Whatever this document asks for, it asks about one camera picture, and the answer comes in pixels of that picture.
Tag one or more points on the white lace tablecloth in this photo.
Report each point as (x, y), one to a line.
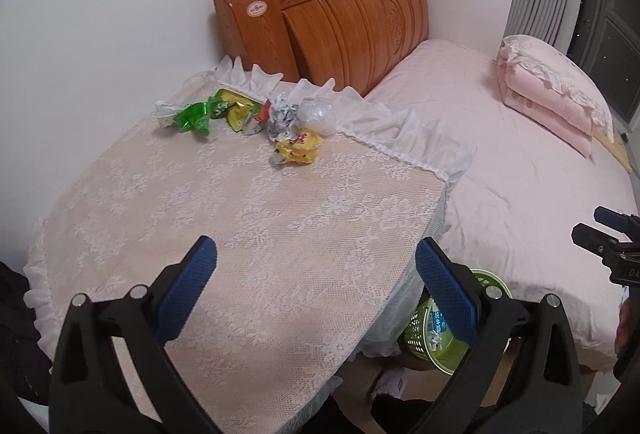
(275, 239)

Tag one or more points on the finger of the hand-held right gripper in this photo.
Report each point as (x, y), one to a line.
(592, 238)
(617, 217)

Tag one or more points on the small red wrapper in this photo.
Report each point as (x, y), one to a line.
(263, 111)

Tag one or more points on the shiny green wrapper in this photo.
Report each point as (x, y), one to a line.
(192, 116)

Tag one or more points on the blue label bottle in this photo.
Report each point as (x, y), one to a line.
(436, 321)

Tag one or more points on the clear plastic bag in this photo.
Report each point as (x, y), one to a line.
(317, 114)

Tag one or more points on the white cloth on floor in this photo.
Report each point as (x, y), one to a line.
(386, 384)

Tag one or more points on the wooden board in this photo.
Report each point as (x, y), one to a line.
(612, 154)

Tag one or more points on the grey white paper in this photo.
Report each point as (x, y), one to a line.
(282, 116)

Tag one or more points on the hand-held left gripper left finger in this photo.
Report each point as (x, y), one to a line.
(187, 284)

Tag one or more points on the yellow snack wrapper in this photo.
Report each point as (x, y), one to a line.
(297, 146)

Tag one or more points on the folded pink quilt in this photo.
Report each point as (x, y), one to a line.
(540, 111)

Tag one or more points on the green and yellow wrapper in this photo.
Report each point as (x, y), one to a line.
(234, 106)

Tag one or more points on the wooden headboard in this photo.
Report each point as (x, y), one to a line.
(345, 24)

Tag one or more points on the pink bed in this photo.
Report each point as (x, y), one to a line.
(500, 194)

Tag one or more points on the dark window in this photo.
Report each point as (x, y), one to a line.
(612, 29)

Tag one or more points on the dark cloth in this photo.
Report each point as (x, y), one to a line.
(20, 339)

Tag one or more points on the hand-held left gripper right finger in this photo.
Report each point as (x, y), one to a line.
(447, 289)

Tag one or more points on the green plastic wastebasket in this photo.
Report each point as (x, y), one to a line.
(419, 339)

